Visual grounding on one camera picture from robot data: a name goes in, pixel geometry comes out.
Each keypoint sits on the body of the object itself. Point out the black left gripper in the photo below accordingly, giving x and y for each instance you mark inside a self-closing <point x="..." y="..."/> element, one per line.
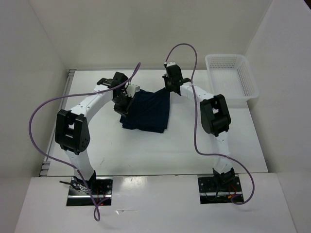
<point x="124" y="110"/>

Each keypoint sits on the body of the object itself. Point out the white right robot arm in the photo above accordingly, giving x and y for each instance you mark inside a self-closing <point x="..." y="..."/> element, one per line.
<point x="215" y="118"/>

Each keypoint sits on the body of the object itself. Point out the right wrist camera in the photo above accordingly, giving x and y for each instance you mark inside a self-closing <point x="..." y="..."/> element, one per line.
<point x="168" y="64"/>

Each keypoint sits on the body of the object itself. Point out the white plastic basket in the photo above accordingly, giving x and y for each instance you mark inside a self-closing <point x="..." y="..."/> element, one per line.
<point x="231" y="76"/>

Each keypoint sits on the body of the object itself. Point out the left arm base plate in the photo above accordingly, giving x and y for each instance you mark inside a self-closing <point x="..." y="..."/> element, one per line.
<point x="78" y="195"/>

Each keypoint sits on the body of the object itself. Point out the navy blue shorts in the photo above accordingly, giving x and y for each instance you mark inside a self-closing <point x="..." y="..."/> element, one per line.
<point x="149" y="112"/>

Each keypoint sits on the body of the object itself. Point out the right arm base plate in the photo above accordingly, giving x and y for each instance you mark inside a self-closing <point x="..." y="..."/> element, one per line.
<point x="210" y="193"/>

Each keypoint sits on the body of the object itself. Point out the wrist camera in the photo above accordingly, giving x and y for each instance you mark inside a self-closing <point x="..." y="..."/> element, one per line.
<point x="168" y="64"/>
<point x="132" y="89"/>

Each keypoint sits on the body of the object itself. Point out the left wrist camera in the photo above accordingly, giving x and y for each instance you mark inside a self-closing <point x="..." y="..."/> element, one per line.
<point x="132" y="89"/>

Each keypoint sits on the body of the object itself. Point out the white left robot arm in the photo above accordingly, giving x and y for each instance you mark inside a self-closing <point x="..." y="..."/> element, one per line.
<point x="72" y="132"/>

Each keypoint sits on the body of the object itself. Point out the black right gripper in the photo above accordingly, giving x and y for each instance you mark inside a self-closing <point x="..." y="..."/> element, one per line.
<point x="166" y="77"/>

